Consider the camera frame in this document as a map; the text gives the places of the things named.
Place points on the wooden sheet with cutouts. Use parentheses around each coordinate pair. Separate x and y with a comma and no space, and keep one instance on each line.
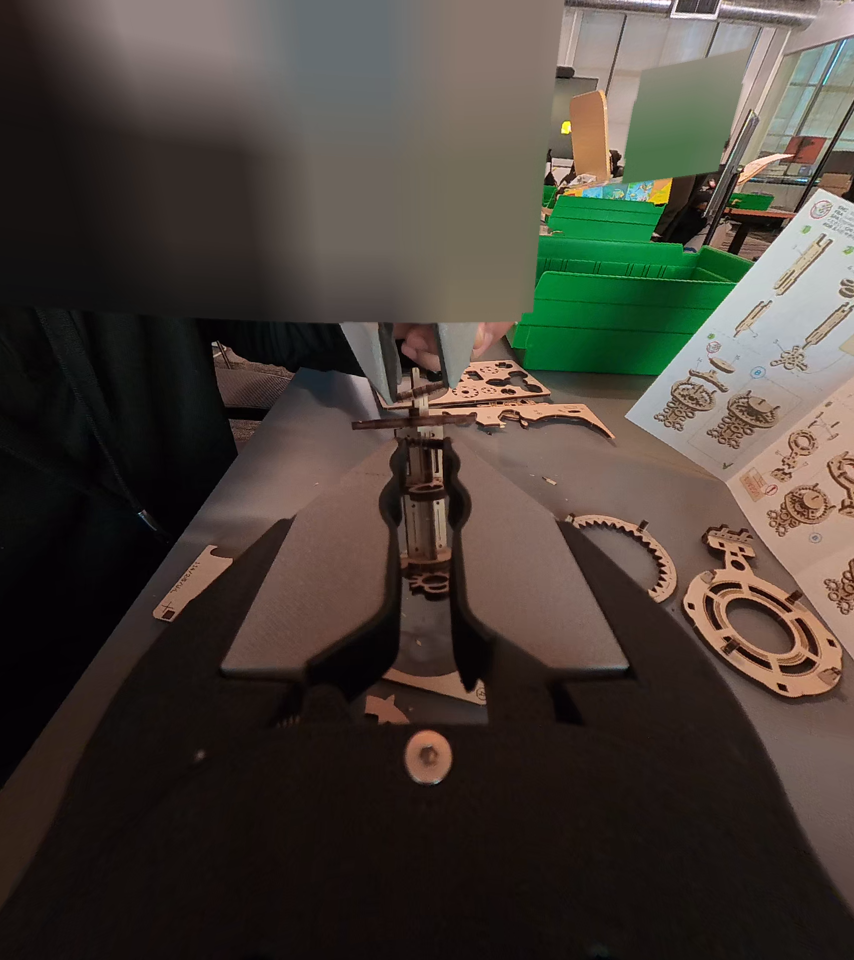
(505,386)

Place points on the large green plastic bin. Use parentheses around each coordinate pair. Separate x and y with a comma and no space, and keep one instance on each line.
(621,330)

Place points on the person's left hand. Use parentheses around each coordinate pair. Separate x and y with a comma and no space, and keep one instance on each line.
(419,349)

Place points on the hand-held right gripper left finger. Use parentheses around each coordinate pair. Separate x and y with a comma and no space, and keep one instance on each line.
(307,592)

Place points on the wooden desk with dark edge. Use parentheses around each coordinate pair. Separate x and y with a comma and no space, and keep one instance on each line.
(760,217)

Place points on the grey mesh chair seat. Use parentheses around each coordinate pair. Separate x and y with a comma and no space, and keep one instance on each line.
(251,390)

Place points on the person's left forearm dark sleeve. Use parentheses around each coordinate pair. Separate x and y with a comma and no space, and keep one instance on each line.
(277,345)

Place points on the curved wooden model piece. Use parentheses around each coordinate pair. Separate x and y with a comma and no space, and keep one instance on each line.
(569,417)

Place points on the wooden model gear shaft assembly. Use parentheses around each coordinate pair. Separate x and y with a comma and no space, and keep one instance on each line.
(423,517)

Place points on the curved plywood chair back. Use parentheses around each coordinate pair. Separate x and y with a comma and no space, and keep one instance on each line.
(589,135)

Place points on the small wooden tag strip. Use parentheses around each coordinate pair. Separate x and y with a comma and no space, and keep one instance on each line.
(191,589)

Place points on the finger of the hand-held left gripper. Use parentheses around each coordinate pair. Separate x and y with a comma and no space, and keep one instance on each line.
(373,352)
(460,345)

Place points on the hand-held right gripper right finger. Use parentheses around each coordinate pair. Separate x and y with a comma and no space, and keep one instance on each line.
(539,592)

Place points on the printed instruction sheet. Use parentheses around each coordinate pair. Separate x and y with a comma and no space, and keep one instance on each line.
(794,390)

